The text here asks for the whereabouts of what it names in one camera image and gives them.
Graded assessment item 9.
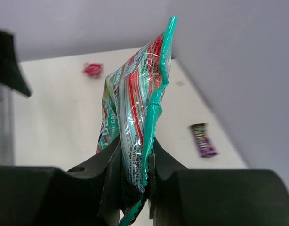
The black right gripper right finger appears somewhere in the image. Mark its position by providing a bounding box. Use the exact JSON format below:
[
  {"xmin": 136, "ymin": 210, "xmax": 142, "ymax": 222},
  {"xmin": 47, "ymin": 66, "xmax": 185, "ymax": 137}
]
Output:
[{"xmin": 149, "ymin": 141, "xmax": 289, "ymax": 226}]

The teal Fox's candy bag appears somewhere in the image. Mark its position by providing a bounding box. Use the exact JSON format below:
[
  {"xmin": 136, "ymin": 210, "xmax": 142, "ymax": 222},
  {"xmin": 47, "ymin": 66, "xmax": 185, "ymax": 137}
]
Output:
[{"xmin": 97, "ymin": 16, "xmax": 177, "ymax": 226}]

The red crumpled candy wrapper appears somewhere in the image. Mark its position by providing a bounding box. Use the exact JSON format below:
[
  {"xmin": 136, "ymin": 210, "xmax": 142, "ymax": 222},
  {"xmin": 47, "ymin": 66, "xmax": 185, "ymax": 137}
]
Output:
[{"xmin": 82, "ymin": 62, "xmax": 103, "ymax": 78}]

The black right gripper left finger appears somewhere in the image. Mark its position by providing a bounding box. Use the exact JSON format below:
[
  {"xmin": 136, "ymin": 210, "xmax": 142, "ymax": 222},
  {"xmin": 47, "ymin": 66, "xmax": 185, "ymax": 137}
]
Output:
[{"xmin": 0, "ymin": 138, "xmax": 121, "ymax": 226}]

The brown purple M&M's pack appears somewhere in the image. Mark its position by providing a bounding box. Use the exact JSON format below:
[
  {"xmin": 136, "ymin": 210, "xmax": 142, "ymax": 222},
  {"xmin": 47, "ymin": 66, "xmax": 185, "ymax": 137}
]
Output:
[{"xmin": 189, "ymin": 123, "xmax": 218, "ymax": 158}]

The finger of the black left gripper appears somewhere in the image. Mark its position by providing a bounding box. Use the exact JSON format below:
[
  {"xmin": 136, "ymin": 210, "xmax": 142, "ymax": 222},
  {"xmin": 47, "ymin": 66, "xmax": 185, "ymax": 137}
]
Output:
[{"xmin": 0, "ymin": 30, "xmax": 32, "ymax": 97}]

